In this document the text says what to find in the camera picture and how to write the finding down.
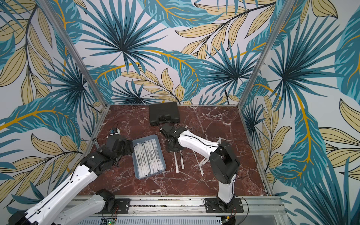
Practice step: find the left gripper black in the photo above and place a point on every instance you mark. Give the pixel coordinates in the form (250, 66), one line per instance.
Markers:
(128, 147)

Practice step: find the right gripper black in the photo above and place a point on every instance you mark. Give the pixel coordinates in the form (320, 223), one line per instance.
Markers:
(172, 143)

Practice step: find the blue plastic storage tray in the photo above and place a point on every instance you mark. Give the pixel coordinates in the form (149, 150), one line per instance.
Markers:
(143, 141)

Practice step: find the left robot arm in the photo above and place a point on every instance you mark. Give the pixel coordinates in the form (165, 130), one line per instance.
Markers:
(50, 210)

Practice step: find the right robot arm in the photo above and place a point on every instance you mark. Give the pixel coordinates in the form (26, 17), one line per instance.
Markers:
(224, 163)

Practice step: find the black plastic tool case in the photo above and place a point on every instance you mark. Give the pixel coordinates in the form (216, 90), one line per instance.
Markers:
(164, 113)

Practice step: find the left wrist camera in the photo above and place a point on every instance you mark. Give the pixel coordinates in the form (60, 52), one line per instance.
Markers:
(114, 131)

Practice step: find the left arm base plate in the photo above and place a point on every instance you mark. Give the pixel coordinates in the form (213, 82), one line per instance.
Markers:
(116, 206)

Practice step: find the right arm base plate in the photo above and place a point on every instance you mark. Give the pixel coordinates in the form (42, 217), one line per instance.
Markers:
(215, 205)

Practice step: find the aluminium front rail frame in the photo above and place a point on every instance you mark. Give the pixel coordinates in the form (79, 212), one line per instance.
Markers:
(193, 205)

